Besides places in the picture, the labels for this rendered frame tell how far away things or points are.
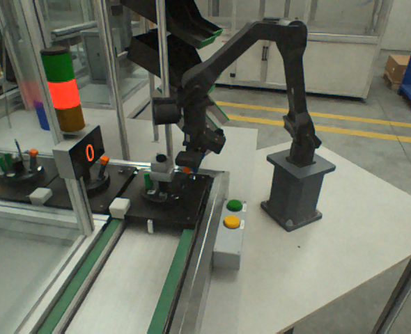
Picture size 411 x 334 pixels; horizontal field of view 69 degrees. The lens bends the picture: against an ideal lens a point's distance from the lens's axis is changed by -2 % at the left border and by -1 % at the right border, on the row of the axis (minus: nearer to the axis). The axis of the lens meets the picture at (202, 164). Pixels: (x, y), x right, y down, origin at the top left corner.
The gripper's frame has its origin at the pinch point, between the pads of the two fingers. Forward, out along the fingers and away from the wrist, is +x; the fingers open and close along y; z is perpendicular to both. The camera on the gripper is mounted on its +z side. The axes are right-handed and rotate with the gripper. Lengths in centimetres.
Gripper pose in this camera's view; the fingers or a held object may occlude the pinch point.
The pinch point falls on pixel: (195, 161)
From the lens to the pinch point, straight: 83.6
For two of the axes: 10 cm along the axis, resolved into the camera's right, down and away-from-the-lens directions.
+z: 9.8, 1.0, -1.7
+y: 2.0, -5.2, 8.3
